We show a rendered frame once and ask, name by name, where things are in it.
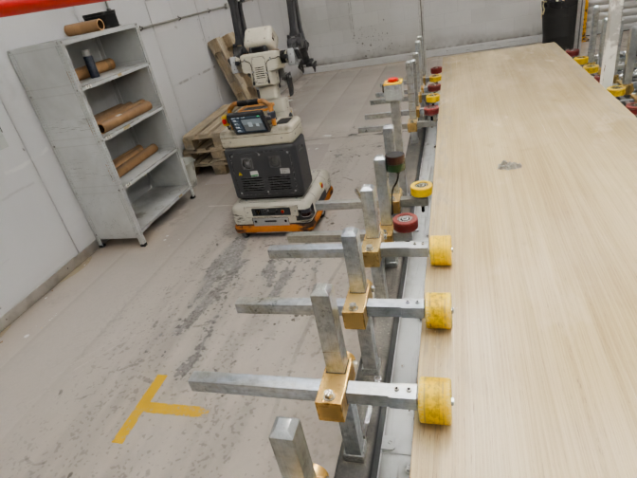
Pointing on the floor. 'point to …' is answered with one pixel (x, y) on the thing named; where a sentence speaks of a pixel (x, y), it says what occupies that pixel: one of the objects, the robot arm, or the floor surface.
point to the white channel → (611, 42)
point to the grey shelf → (78, 164)
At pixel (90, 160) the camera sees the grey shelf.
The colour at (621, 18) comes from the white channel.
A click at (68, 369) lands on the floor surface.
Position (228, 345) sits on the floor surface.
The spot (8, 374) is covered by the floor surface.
